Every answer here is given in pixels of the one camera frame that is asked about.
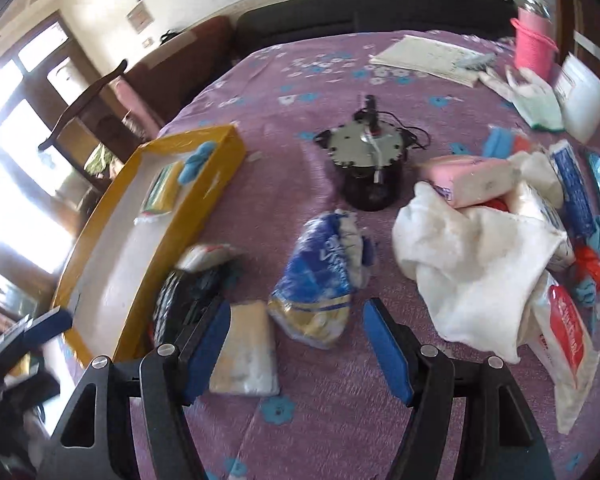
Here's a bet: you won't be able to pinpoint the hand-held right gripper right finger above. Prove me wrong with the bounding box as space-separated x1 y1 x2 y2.
362 297 556 480

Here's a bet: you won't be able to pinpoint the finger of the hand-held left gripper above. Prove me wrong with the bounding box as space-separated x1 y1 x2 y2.
25 307 75 343

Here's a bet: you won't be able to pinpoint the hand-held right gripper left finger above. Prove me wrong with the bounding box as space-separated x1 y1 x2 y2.
35 297 232 480

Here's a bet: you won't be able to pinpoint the pale yellow tissue packet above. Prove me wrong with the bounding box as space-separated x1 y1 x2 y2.
209 301 281 397

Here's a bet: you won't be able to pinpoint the black mesh packet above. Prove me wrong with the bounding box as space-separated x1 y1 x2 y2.
150 265 226 346

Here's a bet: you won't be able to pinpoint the blue white tissue pack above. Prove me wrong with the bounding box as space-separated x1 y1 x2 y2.
267 210 378 350

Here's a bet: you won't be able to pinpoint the small white packet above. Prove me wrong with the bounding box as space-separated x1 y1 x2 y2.
175 242 243 271

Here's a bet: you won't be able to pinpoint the yellow cardboard box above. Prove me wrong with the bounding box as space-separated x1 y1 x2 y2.
52 124 247 367

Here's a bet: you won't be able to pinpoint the white towel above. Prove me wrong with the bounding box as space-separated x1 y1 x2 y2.
392 180 568 365

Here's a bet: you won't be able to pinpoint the yellow green sponge pack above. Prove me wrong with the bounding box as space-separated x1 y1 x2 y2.
134 162 186 225

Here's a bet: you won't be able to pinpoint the red white packet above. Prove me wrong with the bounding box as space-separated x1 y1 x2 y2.
527 272 600 436

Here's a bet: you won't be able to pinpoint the blue fuzzy cloth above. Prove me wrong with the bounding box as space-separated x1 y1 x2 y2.
176 141 216 186

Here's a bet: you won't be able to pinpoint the light blue cloth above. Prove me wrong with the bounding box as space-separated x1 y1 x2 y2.
572 215 600 308

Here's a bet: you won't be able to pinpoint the blue label tissue pack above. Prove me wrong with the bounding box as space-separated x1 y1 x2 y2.
547 140 598 241

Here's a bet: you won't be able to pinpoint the black cylindrical motor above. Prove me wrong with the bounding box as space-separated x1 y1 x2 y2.
314 94 431 212

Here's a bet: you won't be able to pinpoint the dark wooden chair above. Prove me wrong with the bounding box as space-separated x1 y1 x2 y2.
37 59 131 153

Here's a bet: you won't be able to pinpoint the crumpled white plastic bag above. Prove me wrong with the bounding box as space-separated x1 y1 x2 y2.
505 150 566 231

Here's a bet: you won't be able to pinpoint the blue sponge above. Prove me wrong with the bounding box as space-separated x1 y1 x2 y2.
481 127 518 158

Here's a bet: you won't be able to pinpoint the purple floral tablecloth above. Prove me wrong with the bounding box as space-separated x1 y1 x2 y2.
130 30 600 480

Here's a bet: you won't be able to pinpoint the white cotton glove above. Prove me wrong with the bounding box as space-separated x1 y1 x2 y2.
477 66 521 102
505 66 566 133

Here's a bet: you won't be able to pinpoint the maroon armchair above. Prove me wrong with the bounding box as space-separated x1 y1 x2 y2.
125 16 233 128

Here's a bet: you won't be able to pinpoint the white paper sheets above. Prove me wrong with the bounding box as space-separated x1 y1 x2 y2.
369 35 496 87

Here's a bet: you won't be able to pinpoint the white plastic jar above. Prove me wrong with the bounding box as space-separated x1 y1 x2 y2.
552 52 600 145

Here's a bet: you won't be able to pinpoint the black sofa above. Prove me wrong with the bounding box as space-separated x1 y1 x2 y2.
235 0 518 56

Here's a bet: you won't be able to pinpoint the pink bottle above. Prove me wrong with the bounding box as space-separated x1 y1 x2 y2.
510 0 561 83

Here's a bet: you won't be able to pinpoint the wooden sideboard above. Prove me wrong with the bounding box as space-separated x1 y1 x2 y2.
555 0 600 76

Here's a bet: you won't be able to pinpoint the small wall notice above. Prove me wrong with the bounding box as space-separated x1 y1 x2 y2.
126 2 155 35

